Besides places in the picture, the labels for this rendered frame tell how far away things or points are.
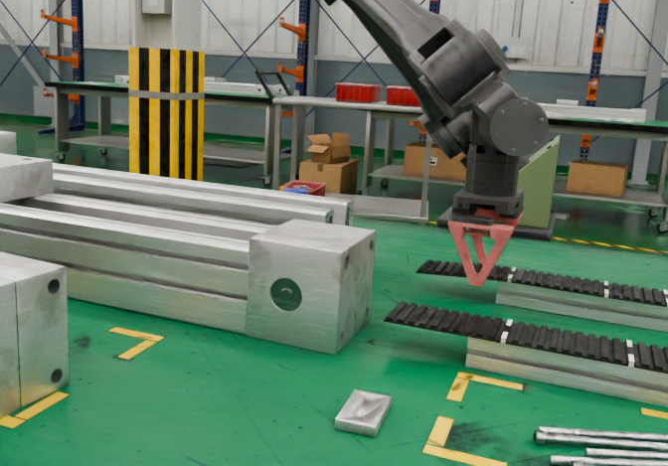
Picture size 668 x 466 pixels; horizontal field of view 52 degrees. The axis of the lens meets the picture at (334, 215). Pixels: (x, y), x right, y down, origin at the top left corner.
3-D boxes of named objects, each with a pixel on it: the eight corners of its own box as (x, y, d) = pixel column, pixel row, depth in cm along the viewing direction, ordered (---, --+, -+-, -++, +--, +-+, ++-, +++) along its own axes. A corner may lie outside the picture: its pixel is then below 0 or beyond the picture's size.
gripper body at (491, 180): (450, 212, 74) (457, 144, 72) (467, 198, 83) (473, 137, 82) (512, 220, 71) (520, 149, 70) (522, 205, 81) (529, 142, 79)
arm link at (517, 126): (478, 28, 75) (416, 78, 76) (501, 19, 64) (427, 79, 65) (543, 112, 77) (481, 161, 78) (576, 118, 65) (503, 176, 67)
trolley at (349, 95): (427, 241, 434) (441, 80, 413) (427, 264, 380) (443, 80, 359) (270, 228, 447) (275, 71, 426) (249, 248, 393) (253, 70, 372)
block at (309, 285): (377, 312, 72) (383, 225, 70) (335, 355, 60) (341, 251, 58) (299, 298, 75) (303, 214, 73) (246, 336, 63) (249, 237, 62)
